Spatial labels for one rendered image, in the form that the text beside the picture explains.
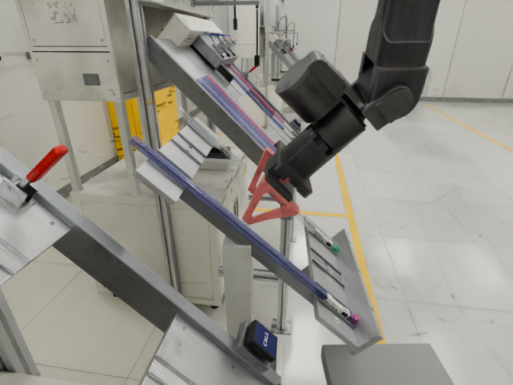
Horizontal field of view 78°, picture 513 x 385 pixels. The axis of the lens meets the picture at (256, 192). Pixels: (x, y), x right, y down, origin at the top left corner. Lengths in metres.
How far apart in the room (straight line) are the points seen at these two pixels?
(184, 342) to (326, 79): 0.38
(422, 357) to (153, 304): 0.57
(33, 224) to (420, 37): 0.49
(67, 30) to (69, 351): 1.27
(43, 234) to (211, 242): 0.98
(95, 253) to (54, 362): 1.25
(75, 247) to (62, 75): 0.97
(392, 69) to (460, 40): 7.90
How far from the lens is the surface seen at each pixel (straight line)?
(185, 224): 1.37
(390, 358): 0.80
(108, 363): 1.60
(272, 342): 0.53
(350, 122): 0.43
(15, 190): 0.45
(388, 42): 0.40
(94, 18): 1.29
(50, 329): 1.85
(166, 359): 0.46
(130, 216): 1.46
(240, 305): 0.76
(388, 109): 0.41
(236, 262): 0.68
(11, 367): 0.84
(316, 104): 0.40
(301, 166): 0.44
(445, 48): 8.21
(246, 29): 4.70
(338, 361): 0.76
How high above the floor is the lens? 1.20
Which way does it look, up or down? 26 degrees down
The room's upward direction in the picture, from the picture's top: straight up
